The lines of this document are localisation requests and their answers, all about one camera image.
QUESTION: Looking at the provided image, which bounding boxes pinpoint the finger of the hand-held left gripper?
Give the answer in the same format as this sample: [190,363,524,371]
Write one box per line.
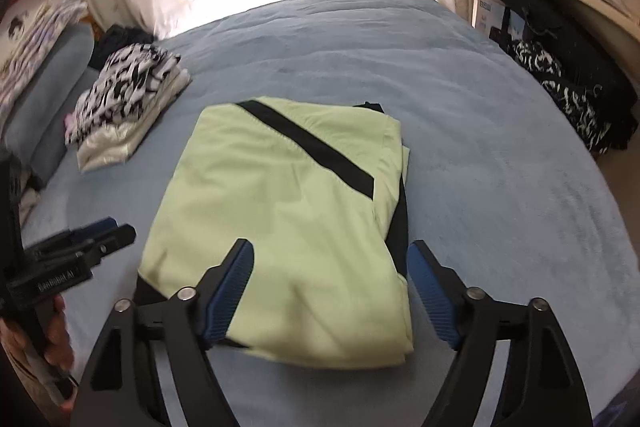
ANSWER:
[69,217,119,242]
[75,225,137,267]

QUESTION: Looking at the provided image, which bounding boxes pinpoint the purple floral folded blanket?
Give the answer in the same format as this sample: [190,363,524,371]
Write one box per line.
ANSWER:
[0,0,91,118]

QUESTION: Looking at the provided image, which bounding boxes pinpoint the grey-blue pillow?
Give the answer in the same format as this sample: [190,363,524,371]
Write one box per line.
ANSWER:
[15,67,101,188]
[0,24,96,142]

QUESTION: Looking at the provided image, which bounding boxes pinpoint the white satin folded cloth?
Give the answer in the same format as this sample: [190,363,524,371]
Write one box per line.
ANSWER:
[76,67,193,174]

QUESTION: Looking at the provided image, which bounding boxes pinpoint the black crumpled cloth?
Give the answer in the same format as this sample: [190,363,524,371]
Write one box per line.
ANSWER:
[89,24,156,70]

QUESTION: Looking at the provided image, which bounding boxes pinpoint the black and white patterned garment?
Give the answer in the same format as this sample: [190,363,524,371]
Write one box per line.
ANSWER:
[507,39,602,154]

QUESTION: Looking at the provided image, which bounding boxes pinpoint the white cartoon print pillow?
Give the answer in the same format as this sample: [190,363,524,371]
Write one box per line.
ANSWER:
[0,2,56,72]

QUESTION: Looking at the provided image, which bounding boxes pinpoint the black and white printed cloth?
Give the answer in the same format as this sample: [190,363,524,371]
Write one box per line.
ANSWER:
[64,43,182,146]

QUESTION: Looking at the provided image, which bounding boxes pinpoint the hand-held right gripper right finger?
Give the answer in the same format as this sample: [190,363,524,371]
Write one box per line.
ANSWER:
[407,239,596,427]

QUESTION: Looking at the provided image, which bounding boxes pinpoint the green and black hooded jacket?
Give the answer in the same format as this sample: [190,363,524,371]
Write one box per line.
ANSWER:
[135,96,417,369]

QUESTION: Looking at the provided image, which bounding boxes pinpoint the white box with blue print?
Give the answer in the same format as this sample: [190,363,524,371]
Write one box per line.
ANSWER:
[474,0,526,42]

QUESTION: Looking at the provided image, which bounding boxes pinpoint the person's left hand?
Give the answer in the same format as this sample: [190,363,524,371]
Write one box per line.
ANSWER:
[0,294,76,408]

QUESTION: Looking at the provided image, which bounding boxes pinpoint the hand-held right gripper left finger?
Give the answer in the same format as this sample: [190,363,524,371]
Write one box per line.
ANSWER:
[70,238,256,427]

